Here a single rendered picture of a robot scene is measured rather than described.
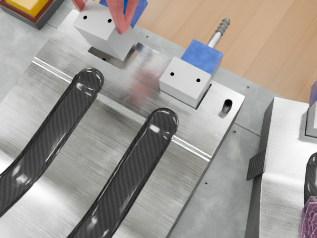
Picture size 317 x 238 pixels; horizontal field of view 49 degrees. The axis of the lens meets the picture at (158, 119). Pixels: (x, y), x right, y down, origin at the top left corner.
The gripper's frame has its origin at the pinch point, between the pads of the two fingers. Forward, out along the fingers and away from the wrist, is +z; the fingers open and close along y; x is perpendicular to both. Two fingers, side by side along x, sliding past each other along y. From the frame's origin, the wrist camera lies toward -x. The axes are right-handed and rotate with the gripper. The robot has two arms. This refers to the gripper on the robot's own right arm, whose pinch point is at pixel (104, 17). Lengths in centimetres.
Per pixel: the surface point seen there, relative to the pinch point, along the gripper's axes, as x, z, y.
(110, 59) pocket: 1.8, 8.1, -1.4
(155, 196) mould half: -9.9, 12.1, 14.0
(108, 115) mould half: -5.6, 9.0, 4.2
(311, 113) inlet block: 8.6, 8.5, 24.6
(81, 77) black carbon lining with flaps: -3.6, 7.4, -1.6
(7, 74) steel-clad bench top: -4.2, 14.9, -17.6
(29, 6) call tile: 4.2, 7.7, -19.1
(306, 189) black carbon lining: 1.4, 13.1, 28.0
